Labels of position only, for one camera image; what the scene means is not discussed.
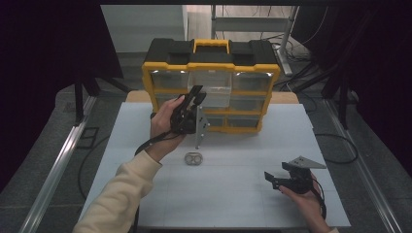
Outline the yellow black organizer cabinet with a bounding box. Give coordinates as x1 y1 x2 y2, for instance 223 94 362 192
141 38 281 134

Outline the black stand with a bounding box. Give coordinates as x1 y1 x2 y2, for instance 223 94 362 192
73 76 130 124
324 74 358 130

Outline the clear plastic drawer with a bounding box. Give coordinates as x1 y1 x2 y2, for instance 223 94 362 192
187 70 233 110

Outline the person's left hand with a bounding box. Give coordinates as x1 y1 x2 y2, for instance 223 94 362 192
144 94 188 163

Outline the hand-held gripper cable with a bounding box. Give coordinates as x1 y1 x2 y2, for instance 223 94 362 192
132 129 183 233
310 178 327 220

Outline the left hand-held gripper cable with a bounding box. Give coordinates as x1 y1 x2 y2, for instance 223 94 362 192
132 129 183 233

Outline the small metal ring clip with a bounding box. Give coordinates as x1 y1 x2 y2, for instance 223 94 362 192
184 151 204 167

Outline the aluminium floor rail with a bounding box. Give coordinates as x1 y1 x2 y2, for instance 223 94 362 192
324 98 404 233
18 95 98 233

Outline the black floor cable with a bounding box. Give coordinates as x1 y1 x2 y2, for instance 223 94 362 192
77 134 111 200
314 133 360 165

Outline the bundle of black cables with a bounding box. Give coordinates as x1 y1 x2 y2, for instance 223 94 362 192
268 32 314 64

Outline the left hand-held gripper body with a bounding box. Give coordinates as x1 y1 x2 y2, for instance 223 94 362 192
169 96 210 150

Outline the right hand-held gripper cable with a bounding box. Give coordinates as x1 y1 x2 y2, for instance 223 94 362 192
310 178 327 220

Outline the person's right hand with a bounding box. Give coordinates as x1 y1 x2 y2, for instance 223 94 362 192
279 174 326 224

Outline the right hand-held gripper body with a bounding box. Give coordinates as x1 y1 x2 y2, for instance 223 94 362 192
281 155 327 194

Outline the grey metal frame stand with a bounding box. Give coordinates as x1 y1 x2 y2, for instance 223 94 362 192
211 4 300 77

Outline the dark curtain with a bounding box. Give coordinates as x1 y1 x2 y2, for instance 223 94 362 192
292 0 412 179
0 0 124 192

